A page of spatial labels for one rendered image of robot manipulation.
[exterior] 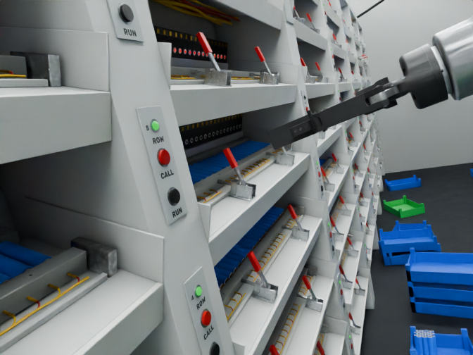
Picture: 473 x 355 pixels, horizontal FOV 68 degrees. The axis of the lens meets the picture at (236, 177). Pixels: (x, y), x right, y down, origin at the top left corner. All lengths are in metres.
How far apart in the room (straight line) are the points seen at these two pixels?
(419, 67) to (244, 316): 0.44
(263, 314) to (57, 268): 0.37
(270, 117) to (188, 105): 0.57
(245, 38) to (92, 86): 0.72
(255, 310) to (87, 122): 0.43
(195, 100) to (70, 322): 0.29
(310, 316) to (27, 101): 0.80
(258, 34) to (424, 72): 0.61
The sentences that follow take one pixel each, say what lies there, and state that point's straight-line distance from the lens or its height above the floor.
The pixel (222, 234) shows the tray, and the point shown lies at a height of 0.92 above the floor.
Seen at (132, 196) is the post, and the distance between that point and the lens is 0.35.
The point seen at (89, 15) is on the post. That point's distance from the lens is 0.36.
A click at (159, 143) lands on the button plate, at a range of 0.38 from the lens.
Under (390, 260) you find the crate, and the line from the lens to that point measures 2.37.
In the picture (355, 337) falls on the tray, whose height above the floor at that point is 0.18.
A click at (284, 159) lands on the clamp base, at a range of 0.83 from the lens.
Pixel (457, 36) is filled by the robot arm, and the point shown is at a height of 1.10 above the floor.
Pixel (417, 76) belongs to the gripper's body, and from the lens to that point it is 0.49.
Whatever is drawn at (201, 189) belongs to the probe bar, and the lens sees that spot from 0.56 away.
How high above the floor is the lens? 1.07
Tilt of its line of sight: 10 degrees down
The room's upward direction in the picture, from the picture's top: 13 degrees counter-clockwise
